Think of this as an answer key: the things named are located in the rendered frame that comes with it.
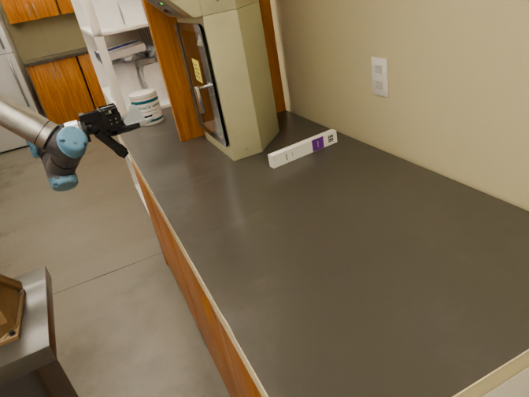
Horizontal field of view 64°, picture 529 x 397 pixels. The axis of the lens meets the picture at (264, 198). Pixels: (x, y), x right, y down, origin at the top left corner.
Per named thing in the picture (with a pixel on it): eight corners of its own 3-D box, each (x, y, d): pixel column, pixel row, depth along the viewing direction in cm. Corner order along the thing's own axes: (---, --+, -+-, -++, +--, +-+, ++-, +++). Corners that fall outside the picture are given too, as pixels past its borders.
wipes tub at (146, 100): (160, 115, 218) (152, 86, 211) (166, 120, 207) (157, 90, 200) (135, 122, 214) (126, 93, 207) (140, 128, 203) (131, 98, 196)
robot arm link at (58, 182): (57, 177, 115) (44, 142, 117) (48, 195, 123) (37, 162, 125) (86, 173, 120) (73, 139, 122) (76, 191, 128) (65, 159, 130)
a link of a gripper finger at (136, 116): (150, 104, 130) (120, 112, 128) (156, 123, 133) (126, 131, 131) (149, 102, 133) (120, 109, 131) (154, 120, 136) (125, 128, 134)
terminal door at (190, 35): (202, 128, 171) (176, 21, 153) (229, 147, 146) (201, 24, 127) (201, 128, 171) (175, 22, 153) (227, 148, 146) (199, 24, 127)
